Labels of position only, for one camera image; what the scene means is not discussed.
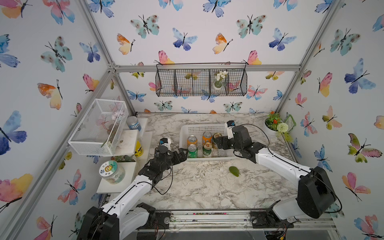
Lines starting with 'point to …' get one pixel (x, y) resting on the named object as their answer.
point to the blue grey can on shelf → (133, 123)
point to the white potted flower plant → (274, 125)
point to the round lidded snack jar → (112, 172)
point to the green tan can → (214, 144)
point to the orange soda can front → (192, 139)
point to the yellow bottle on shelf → (139, 149)
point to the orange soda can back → (207, 137)
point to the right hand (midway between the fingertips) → (222, 136)
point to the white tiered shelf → (133, 158)
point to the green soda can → (192, 151)
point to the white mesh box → (101, 130)
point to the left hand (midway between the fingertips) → (184, 151)
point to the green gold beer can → (207, 148)
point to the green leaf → (234, 170)
